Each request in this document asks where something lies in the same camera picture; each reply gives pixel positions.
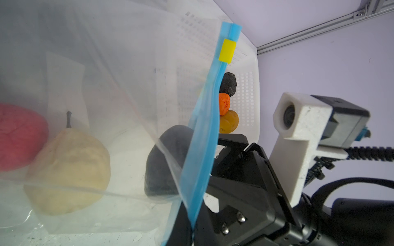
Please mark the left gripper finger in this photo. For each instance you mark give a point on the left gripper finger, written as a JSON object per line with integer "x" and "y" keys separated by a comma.
{"x": 181, "y": 234}

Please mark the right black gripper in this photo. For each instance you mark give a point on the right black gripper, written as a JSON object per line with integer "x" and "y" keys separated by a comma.
{"x": 255, "y": 213}

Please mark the dark toy avocado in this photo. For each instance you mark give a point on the dark toy avocado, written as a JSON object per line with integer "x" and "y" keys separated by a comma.
{"x": 229, "y": 84}

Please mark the black round toy fruit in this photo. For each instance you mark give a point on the black round toy fruit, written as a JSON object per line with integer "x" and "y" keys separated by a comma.
{"x": 158, "y": 177}

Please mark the cream toy pear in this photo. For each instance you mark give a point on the cream toy pear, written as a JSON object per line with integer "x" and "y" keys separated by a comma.
{"x": 69, "y": 173}

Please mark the clear zip top bag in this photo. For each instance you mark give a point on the clear zip top bag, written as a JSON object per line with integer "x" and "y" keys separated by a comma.
{"x": 127, "y": 71}

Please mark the pink toy dragon fruit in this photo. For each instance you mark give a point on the pink toy dragon fruit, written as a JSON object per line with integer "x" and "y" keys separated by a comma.
{"x": 23, "y": 134}

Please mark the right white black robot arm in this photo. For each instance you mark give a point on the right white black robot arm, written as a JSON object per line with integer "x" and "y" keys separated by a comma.
{"x": 351, "y": 222}

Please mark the yellow toy mango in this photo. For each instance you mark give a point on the yellow toy mango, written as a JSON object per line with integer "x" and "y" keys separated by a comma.
{"x": 229, "y": 122}

